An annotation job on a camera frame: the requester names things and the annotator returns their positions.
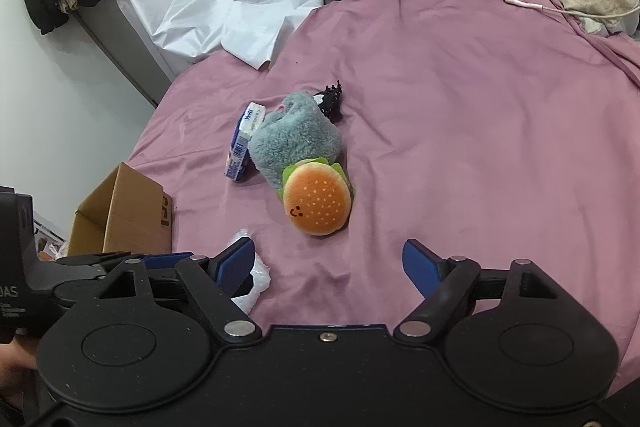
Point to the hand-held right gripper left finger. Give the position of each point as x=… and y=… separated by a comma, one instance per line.
x=234, y=263

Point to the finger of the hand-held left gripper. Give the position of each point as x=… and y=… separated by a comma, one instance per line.
x=167, y=260

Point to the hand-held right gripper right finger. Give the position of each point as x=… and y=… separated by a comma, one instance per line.
x=421, y=268

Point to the burger plush toy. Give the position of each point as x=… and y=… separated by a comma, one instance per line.
x=316, y=197

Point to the grey fluffy plush toy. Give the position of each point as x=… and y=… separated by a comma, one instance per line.
x=295, y=137

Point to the person's left hand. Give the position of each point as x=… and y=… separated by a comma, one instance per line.
x=12, y=359

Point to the clear white plastic bag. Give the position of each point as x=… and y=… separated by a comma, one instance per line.
x=259, y=279

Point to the brown cardboard box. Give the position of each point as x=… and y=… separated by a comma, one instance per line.
x=125, y=212

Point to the blue white tissue pack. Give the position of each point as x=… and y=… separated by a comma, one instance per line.
x=242, y=142

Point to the pink bed sheet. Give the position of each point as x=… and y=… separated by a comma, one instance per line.
x=450, y=132

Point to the black hair claw clip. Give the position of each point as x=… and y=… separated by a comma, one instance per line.
x=329, y=102

